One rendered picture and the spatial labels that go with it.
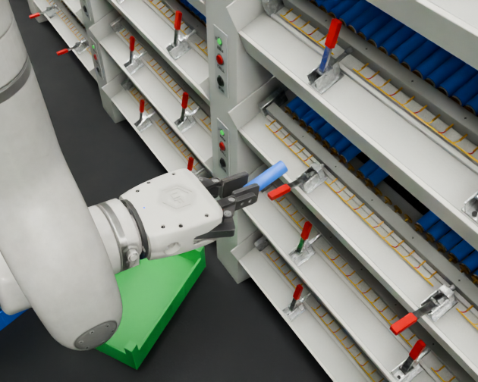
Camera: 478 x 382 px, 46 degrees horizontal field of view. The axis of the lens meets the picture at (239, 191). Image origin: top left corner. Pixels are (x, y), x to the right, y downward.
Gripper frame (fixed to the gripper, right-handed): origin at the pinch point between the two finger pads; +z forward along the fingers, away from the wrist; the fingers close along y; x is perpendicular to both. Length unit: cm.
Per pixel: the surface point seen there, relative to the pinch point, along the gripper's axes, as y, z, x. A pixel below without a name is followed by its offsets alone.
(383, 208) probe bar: -9.3, 18.9, 3.3
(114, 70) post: 91, 21, 38
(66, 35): 130, 21, 46
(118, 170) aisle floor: 72, 13, 57
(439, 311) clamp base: -24.7, 15.5, 6.7
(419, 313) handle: -23.7, 12.5, 6.3
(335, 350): -9, 23, 45
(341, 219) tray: -5.3, 15.8, 7.9
